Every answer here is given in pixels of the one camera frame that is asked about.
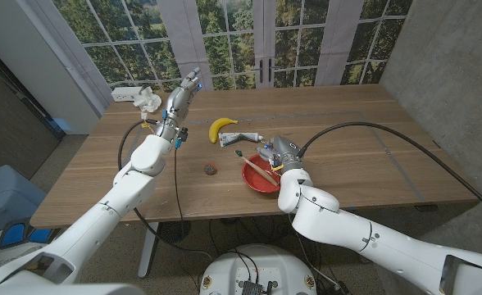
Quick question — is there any printed window backdrop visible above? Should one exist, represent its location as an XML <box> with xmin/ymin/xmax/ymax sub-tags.
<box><xmin>52</xmin><ymin>0</ymin><xmax>414</xmax><ymax>93</ymax></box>

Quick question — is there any white robot torso base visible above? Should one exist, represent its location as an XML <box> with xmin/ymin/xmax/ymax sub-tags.
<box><xmin>198</xmin><ymin>243</ymin><xmax>319</xmax><ymax>295</ymax></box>

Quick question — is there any red bowl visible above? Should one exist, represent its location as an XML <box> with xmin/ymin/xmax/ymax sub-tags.
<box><xmin>241</xmin><ymin>153</ymin><xmax>284</xmax><ymax>194</ymax></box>

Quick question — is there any white green toothpaste tube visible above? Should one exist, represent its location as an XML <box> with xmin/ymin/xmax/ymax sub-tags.
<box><xmin>218</xmin><ymin>131</ymin><xmax>266</xmax><ymax>148</ymax></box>

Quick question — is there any yellow toy banana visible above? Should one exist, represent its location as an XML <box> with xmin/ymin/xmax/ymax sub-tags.
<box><xmin>208</xmin><ymin>117</ymin><xmax>239</xmax><ymax>144</ymax></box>

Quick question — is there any wooden toothbrush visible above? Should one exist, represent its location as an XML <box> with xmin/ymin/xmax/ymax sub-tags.
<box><xmin>234</xmin><ymin>149</ymin><xmax>280</xmax><ymax>188</ymax></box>

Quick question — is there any white table leg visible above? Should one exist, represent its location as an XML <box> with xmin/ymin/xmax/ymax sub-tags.
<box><xmin>137</xmin><ymin>221</ymin><xmax>160</xmax><ymax>279</ymax></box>

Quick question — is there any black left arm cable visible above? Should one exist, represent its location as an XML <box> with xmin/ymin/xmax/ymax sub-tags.
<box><xmin>116</xmin><ymin>119</ymin><xmax>213</xmax><ymax>263</ymax></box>

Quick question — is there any blue foot pedal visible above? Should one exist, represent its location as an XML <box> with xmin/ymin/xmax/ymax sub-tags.
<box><xmin>0</xmin><ymin>217</ymin><xmax>60</xmax><ymax>250</ymax></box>

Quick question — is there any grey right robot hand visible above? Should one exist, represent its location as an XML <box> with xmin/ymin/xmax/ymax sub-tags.
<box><xmin>257</xmin><ymin>135</ymin><xmax>306</xmax><ymax>174</ymax></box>

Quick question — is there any crumpled white tissue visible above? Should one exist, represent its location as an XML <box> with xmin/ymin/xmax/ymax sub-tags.
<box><xmin>133</xmin><ymin>86</ymin><xmax>162</xmax><ymax>113</ymax></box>

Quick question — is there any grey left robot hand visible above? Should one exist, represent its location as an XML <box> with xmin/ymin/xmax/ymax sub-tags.
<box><xmin>154</xmin><ymin>67</ymin><xmax>203</xmax><ymax>143</ymax></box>

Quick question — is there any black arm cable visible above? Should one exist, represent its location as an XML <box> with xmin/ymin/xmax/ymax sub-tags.
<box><xmin>298</xmin><ymin>121</ymin><xmax>482</xmax><ymax>222</ymax></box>
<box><xmin>116</xmin><ymin>119</ymin><xmax>213</xmax><ymax>263</ymax></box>

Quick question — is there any white power strip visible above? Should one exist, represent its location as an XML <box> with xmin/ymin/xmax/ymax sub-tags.
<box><xmin>110</xmin><ymin>85</ymin><xmax>144</xmax><ymax>102</ymax></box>

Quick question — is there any round black floor fan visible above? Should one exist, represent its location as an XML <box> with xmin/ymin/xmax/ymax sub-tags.
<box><xmin>158</xmin><ymin>220</ymin><xmax>192</xmax><ymax>245</ymax></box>

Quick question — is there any white connector yellow wire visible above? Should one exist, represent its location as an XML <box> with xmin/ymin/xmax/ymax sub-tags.
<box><xmin>140</xmin><ymin>111</ymin><xmax>158</xmax><ymax>129</ymax></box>

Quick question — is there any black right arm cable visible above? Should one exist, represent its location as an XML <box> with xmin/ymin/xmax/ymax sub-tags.
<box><xmin>298</xmin><ymin>121</ymin><xmax>482</xmax><ymax>222</ymax></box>

